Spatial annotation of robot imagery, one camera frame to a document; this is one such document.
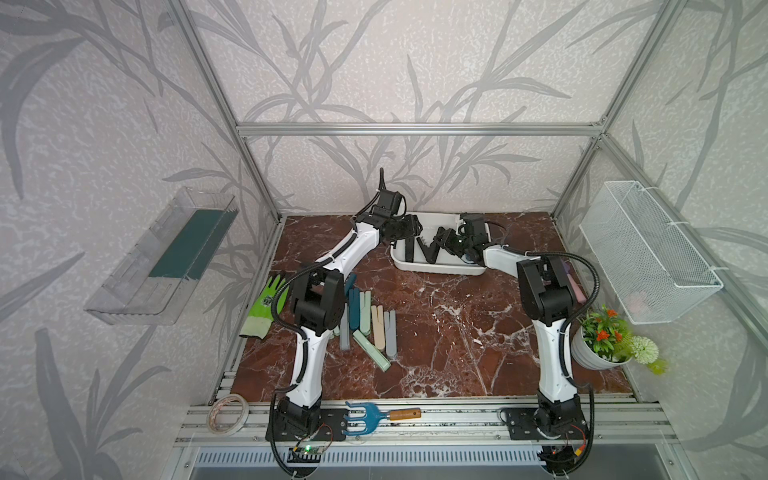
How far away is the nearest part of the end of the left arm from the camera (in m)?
0.74

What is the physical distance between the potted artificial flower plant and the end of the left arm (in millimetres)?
541

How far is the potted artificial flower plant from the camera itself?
0.72 metres
